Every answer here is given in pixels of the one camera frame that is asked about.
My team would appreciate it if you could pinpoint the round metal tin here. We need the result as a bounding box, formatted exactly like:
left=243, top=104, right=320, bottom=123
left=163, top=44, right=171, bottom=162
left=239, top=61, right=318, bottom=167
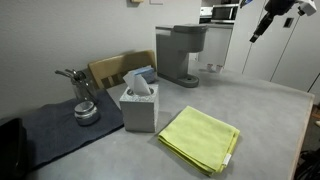
left=74, top=101, right=100, bottom=126

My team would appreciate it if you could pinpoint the grey pod coffee maker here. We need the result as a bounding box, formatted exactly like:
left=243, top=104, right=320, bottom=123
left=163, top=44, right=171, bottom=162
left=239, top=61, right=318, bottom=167
left=156, top=24, right=208, bottom=88

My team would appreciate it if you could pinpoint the beige wall thermostat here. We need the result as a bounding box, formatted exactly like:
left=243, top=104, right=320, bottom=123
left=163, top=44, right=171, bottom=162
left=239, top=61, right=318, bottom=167
left=130, top=0, right=144, bottom=3

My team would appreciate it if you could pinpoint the wooden chair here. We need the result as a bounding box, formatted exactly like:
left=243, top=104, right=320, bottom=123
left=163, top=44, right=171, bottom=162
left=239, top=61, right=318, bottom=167
left=88, top=50, right=156, bottom=89

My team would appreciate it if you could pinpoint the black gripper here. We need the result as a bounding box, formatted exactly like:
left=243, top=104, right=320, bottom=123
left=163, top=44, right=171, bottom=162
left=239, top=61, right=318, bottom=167
left=250, top=13, right=274, bottom=43

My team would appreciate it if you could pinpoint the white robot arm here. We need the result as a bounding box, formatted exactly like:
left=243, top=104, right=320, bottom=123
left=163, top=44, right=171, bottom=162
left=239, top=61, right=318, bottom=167
left=250, top=0, right=296, bottom=43

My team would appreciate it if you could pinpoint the white wall switch plate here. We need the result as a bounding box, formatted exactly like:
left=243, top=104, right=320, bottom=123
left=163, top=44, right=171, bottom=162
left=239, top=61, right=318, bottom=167
left=149, top=0, right=163, bottom=5

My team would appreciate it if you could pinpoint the black microwave oven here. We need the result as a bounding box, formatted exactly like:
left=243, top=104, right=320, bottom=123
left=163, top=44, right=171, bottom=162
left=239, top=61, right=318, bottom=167
left=211, top=4, right=239, bottom=23

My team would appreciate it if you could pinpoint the grey tissue box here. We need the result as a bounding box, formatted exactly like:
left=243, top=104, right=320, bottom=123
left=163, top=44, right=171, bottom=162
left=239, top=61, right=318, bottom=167
left=119, top=72, right=159, bottom=133

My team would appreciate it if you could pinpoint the white coffee pod cup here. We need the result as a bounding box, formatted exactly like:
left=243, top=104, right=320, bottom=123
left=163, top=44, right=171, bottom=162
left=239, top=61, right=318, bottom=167
left=206, top=63, right=213, bottom=72
left=215, top=65, right=223, bottom=73

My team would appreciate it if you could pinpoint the dark blue table mat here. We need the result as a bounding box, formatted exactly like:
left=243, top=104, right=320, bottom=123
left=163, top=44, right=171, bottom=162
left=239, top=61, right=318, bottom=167
left=21, top=90, right=124, bottom=170

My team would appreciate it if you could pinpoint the folded yellow-green cloth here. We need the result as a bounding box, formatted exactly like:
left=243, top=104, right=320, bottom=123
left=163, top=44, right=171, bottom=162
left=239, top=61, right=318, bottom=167
left=158, top=106, right=240, bottom=176

